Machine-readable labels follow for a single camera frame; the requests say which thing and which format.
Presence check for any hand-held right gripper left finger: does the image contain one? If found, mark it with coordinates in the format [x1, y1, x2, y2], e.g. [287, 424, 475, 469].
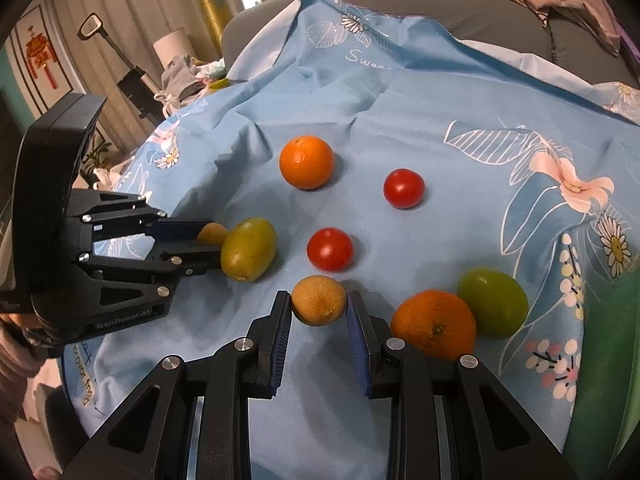
[60, 290, 293, 480]

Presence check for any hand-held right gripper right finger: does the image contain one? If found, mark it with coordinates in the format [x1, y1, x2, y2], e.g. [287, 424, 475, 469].
[346, 289, 581, 480]

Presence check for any person's left hand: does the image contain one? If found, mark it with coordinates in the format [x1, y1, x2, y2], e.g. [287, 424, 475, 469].
[0, 312, 51, 376]

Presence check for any small orange-brown fruit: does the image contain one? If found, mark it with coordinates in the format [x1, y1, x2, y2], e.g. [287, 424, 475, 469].
[196, 222, 230, 247]

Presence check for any grey sofa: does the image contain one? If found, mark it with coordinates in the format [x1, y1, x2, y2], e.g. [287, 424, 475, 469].
[221, 0, 640, 106]

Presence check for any green houseplant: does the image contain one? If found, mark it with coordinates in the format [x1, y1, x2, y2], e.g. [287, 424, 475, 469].
[82, 140, 113, 171]

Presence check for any green lime fruit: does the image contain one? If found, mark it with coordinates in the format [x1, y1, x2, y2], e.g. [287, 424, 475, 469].
[457, 268, 529, 339]

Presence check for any brown round fruit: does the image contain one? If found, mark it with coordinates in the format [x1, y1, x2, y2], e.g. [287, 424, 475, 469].
[291, 275, 348, 327]

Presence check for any red tomato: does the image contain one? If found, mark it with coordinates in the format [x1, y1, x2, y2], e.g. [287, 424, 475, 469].
[306, 228, 354, 273]
[383, 168, 426, 210]

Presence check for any yellow patterned curtain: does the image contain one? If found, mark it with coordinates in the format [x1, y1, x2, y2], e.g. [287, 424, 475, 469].
[182, 0, 301, 61]

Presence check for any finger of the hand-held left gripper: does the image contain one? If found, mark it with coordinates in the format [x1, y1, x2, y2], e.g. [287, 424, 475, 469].
[70, 190, 214, 245]
[75, 245, 223, 311]

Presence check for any pile of clothes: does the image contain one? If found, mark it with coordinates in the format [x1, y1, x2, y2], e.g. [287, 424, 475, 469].
[160, 55, 231, 103]

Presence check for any green container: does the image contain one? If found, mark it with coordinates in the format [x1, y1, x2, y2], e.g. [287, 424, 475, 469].
[562, 240, 640, 480]

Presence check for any orange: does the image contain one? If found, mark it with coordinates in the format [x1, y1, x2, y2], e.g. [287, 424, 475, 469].
[390, 289, 478, 361]
[279, 135, 335, 191]

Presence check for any yellow-green mango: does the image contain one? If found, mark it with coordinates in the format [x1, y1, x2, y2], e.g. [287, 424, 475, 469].
[220, 217, 277, 283]

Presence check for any blue floral blanket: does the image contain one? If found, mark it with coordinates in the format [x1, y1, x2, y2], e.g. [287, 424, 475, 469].
[62, 0, 640, 480]

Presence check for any red knot wall decoration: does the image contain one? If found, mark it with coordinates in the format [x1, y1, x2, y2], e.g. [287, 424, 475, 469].
[25, 25, 58, 91]

